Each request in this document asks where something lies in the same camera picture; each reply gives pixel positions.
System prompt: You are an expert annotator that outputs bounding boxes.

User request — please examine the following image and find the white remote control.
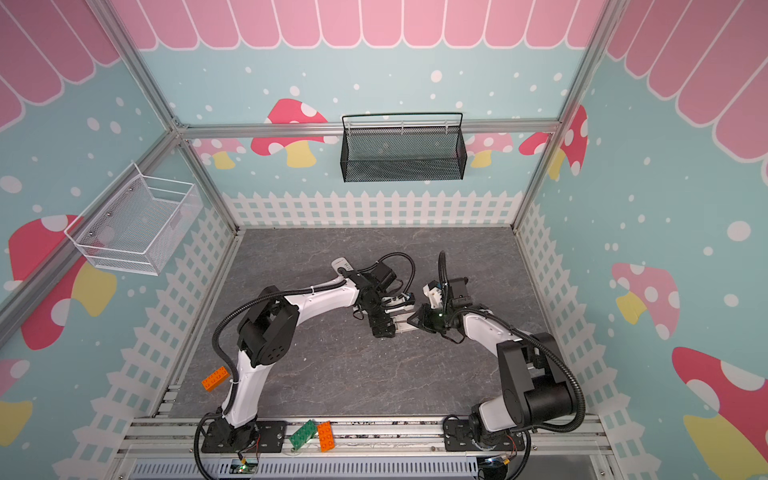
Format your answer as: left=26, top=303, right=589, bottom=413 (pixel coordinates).
left=331, top=257, right=354, bottom=274
left=385, top=306, right=418, bottom=337

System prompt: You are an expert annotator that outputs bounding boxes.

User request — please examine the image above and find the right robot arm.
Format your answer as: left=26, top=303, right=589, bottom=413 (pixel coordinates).
left=408, top=251, right=586, bottom=451

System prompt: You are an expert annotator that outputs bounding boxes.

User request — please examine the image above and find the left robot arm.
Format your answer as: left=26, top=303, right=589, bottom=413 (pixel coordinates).
left=195, top=252, right=416, bottom=453

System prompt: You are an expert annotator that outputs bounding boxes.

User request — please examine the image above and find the orange brick on left arm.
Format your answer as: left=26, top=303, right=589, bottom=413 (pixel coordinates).
left=201, top=367, right=231, bottom=392

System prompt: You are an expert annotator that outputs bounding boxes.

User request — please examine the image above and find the orange toy brick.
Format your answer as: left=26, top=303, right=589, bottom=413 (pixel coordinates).
left=316, top=421, right=336, bottom=453

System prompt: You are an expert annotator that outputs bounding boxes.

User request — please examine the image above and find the green toy brick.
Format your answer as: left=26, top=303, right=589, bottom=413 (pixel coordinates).
left=289, top=420, right=317, bottom=451

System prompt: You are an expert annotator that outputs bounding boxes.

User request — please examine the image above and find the small green circuit board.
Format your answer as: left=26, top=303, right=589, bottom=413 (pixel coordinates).
left=231, top=459, right=259, bottom=475

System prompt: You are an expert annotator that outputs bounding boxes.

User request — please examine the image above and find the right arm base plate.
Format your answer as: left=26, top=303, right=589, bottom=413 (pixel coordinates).
left=442, top=415, right=524, bottom=452

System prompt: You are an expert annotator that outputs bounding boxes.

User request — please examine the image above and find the black mesh wall basket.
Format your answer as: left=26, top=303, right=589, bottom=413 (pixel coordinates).
left=340, top=112, right=468, bottom=183

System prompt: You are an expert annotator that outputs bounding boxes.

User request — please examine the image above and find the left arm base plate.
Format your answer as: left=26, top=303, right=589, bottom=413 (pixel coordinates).
left=202, top=418, right=287, bottom=453

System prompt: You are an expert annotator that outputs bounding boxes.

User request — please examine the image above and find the white wire wall basket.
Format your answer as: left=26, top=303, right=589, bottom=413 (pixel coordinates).
left=64, top=164, right=203, bottom=276

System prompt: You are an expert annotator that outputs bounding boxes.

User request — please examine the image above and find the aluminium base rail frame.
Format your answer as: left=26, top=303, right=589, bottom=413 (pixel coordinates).
left=106, top=416, right=622, bottom=479

